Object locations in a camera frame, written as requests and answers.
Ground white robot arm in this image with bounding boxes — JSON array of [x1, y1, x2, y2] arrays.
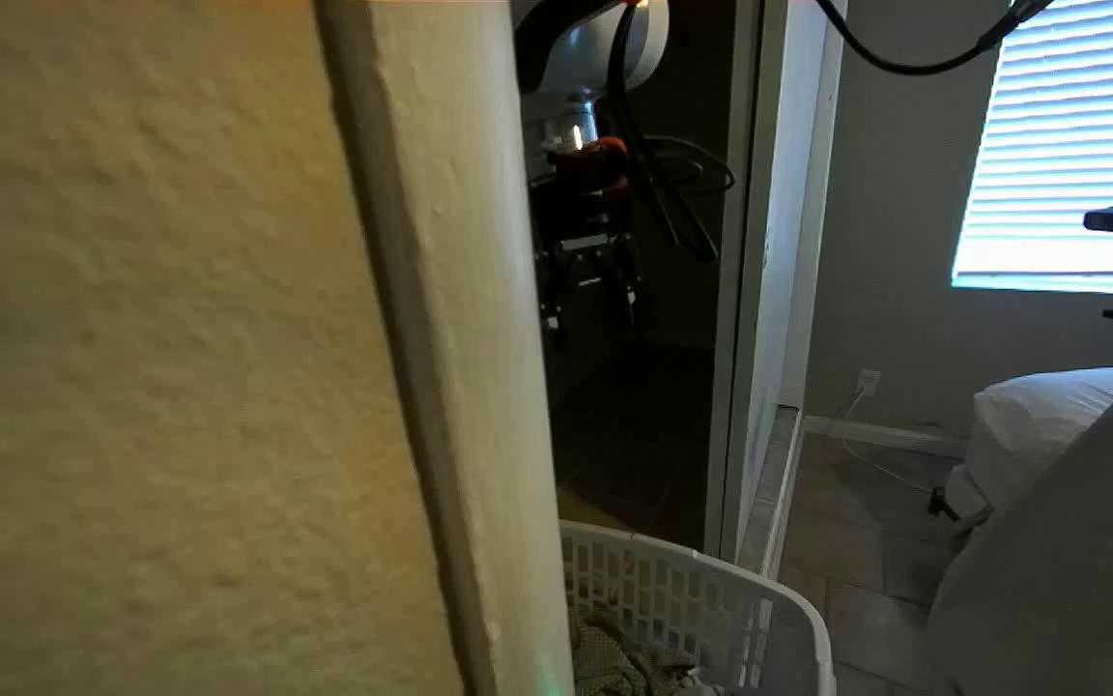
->
[[512, 0, 672, 339]]

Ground grey clothes in basket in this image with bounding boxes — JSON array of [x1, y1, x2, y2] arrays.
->
[[568, 610, 716, 696]]

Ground white window blinds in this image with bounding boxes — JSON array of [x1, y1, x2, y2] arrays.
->
[[949, 0, 1113, 293]]

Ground white wall outlet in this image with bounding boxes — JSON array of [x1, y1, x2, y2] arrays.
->
[[856, 372, 880, 396]]

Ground white bed with bedding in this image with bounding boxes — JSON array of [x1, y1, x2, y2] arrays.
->
[[931, 366, 1113, 523]]

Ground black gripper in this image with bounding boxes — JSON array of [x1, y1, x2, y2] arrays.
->
[[528, 134, 639, 339]]

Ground white plastic laundry basket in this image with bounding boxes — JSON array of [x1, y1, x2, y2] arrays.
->
[[559, 523, 833, 696]]

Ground white closet door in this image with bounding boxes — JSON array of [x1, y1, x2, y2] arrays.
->
[[703, 0, 840, 561]]

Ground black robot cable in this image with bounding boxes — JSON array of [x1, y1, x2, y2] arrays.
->
[[814, 0, 1050, 76]]

